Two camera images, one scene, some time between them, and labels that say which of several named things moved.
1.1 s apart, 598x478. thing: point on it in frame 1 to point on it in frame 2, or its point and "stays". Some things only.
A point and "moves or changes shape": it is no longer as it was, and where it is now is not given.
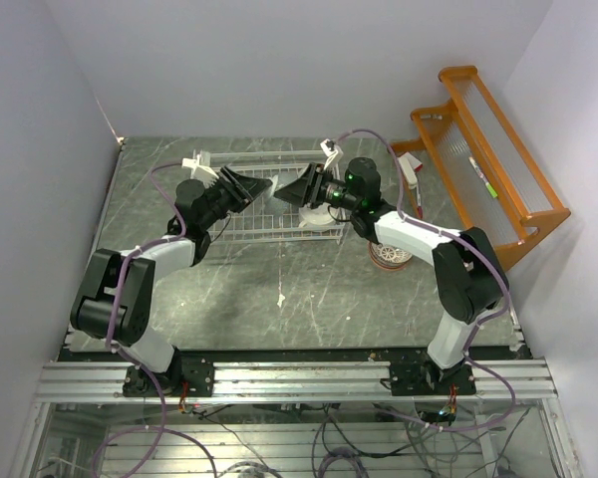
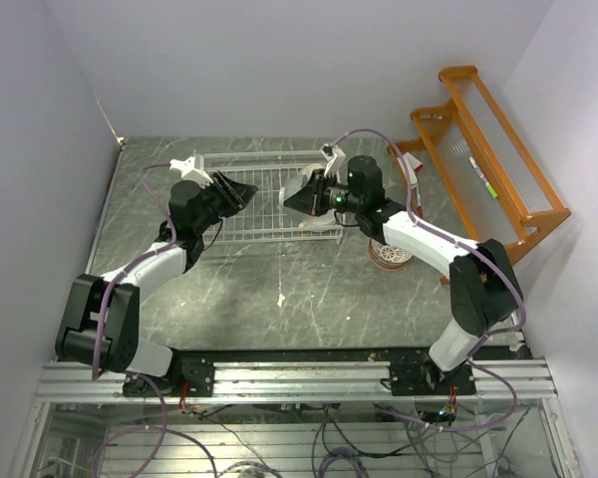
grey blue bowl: (275, 185) moves or changes shape
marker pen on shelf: (482, 176) stays
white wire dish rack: (269, 219) stays
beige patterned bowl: (388, 257) stays
